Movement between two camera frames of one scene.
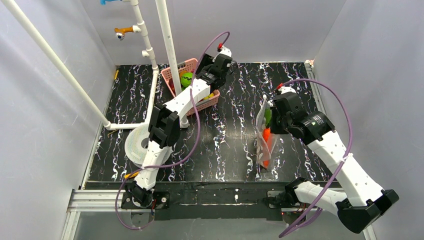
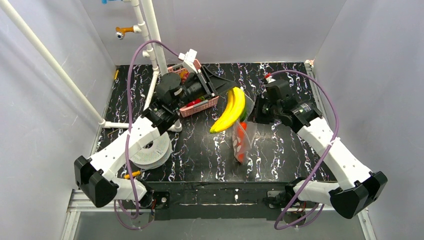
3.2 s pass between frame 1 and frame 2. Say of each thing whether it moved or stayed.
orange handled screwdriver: stayed
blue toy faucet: stayed
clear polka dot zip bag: moved
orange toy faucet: stayed
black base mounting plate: stayed
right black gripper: moved
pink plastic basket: stayed
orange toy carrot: moved
